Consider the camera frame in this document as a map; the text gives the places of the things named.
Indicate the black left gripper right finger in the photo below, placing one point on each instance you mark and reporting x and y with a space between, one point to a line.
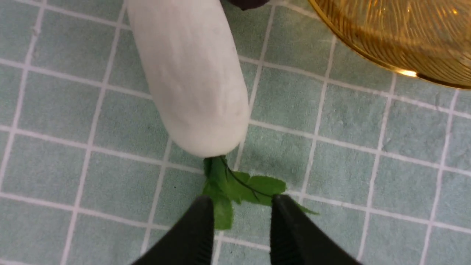
296 240

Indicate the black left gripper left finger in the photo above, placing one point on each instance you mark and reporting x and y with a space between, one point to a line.
189 241

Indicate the amber plastic plate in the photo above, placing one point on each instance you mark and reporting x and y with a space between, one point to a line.
425 39

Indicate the purple eggplant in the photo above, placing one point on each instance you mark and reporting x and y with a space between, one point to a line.
248 4

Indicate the white radish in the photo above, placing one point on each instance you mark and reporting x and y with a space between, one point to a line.
194 75

